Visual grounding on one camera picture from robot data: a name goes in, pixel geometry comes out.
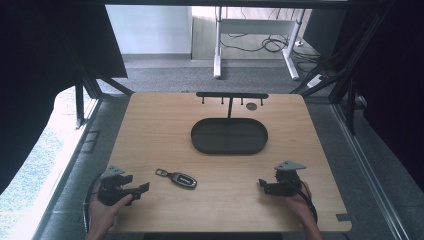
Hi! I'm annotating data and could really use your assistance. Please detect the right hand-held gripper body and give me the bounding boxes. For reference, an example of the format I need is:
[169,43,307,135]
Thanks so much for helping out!
[273,160,307,197]

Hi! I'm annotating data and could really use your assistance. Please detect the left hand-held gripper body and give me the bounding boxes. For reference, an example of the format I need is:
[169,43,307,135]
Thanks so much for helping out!
[97,164,135,207]

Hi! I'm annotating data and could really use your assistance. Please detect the black car key fob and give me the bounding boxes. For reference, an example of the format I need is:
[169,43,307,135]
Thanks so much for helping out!
[154,168,198,190]

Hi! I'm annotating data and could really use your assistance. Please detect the black key rack with tray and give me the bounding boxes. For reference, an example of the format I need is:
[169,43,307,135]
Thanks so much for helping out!
[190,91,270,156]

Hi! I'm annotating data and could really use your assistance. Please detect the person's right hand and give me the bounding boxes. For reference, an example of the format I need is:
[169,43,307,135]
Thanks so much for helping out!
[282,181,315,223]

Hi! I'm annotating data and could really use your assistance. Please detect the person's left hand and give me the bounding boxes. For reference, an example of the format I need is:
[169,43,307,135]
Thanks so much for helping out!
[87,194,134,235]

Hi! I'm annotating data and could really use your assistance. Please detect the grey floor outlet plate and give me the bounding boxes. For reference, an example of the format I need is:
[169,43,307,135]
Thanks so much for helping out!
[80,130,101,154]

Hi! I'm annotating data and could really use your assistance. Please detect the black metal stand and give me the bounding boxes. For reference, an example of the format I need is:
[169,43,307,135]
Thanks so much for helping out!
[73,64,135,130]
[289,0,396,136]

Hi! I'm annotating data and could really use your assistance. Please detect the white power strip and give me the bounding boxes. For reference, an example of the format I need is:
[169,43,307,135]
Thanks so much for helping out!
[306,74,326,89]

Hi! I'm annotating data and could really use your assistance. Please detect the dark curtain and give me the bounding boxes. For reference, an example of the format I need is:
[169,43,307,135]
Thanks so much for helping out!
[0,0,129,195]
[333,0,424,184]

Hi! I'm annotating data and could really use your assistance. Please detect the dark cabinet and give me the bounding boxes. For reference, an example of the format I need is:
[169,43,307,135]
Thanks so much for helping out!
[302,8,349,58]

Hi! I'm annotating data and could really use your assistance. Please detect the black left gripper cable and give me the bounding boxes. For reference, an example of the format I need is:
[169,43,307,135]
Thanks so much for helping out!
[82,172,103,234]

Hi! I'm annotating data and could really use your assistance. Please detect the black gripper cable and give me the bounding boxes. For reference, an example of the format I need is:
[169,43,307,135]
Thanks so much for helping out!
[82,172,103,234]
[293,179,319,224]

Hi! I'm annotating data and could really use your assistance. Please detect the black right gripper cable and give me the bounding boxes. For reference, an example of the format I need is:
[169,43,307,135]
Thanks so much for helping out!
[293,179,319,224]

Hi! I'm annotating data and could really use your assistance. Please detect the metal floor rail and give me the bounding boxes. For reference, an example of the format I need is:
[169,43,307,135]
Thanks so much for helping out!
[331,103,409,240]

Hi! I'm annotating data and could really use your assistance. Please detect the black floor cables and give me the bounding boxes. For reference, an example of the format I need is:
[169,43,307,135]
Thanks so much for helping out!
[219,32,323,73]

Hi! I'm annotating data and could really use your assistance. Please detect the white desk frame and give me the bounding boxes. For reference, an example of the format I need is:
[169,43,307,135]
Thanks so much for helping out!
[212,5,307,81]

